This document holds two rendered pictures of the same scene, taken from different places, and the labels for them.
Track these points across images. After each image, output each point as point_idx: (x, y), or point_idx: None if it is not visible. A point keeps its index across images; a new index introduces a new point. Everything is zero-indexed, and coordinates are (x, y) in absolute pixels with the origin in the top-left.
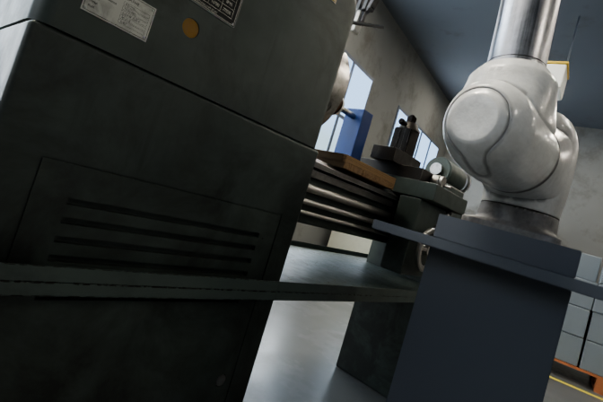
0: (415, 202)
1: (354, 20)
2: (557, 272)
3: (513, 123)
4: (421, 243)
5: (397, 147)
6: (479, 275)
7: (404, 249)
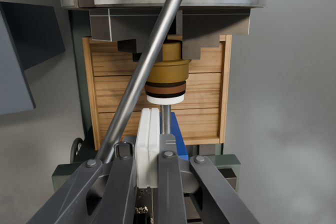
0: (79, 159)
1: (152, 124)
2: None
3: None
4: (73, 143)
5: (134, 221)
6: None
7: (88, 134)
